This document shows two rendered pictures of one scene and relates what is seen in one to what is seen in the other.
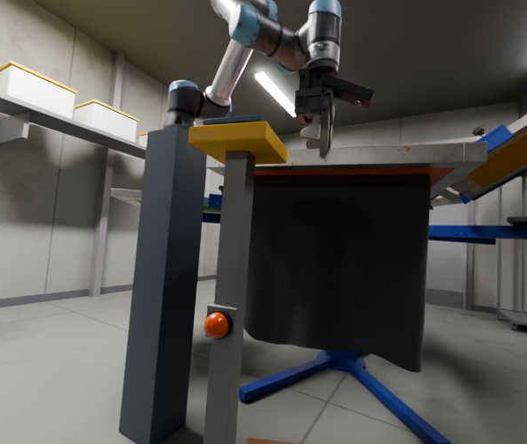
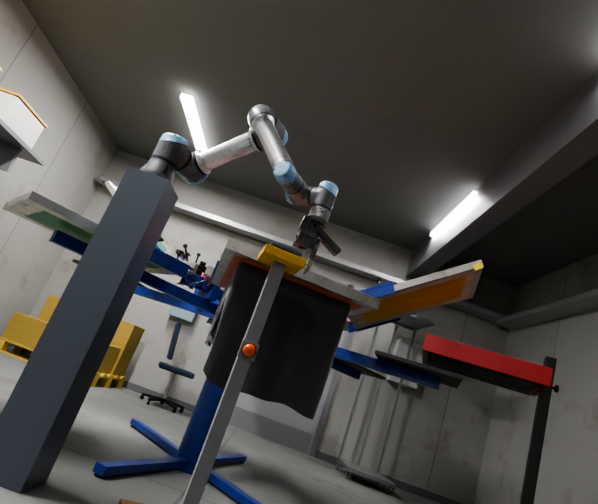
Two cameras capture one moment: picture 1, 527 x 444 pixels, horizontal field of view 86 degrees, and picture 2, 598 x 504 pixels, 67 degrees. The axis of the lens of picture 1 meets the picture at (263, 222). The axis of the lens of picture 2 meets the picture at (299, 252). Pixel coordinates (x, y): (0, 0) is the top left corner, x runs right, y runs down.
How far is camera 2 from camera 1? 99 cm
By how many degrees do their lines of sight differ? 30
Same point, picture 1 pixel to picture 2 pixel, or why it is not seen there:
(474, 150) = (374, 301)
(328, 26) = (329, 201)
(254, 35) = (289, 183)
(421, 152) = (353, 293)
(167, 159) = (146, 204)
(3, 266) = not seen: outside the picture
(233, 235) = (266, 306)
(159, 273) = (98, 309)
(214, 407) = (229, 396)
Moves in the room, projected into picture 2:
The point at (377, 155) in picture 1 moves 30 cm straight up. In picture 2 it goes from (332, 285) to (356, 211)
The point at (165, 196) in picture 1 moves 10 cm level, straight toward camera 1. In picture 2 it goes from (131, 238) to (145, 239)
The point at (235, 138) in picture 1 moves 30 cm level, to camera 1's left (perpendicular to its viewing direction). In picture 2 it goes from (289, 261) to (199, 213)
